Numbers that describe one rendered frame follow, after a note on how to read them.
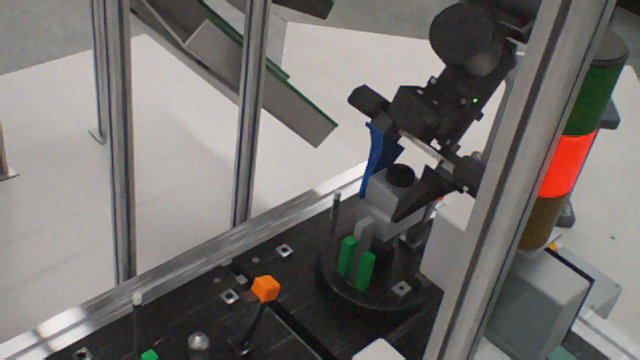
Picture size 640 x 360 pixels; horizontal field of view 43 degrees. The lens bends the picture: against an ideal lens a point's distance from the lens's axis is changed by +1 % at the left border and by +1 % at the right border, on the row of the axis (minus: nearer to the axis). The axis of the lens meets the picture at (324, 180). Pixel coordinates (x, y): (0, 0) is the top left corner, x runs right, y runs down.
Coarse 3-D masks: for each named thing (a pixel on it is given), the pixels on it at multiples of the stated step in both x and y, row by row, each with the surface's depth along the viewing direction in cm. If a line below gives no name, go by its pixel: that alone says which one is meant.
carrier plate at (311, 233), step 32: (320, 224) 99; (256, 256) 94; (288, 288) 91; (320, 288) 91; (288, 320) 89; (320, 320) 88; (352, 320) 88; (416, 320) 89; (320, 352) 86; (352, 352) 85; (416, 352) 86
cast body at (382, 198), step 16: (384, 176) 85; (400, 176) 83; (416, 176) 85; (368, 192) 85; (384, 192) 83; (400, 192) 83; (368, 208) 85; (384, 208) 84; (368, 224) 84; (384, 224) 84; (400, 224) 86; (384, 240) 85
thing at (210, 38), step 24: (144, 0) 92; (168, 0) 96; (192, 0) 98; (168, 24) 90; (192, 24) 100; (216, 24) 86; (192, 48) 87; (216, 48) 88; (240, 48) 90; (240, 72) 92; (264, 72) 94; (264, 96) 97; (288, 96) 99; (288, 120) 102; (312, 120) 104; (312, 144) 107
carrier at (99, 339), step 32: (192, 288) 89; (224, 288) 89; (128, 320) 84; (160, 320) 85; (192, 320) 83; (224, 320) 86; (64, 352) 80; (96, 352) 81; (128, 352) 81; (160, 352) 79; (192, 352) 74; (224, 352) 80; (256, 352) 81; (288, 352) 84
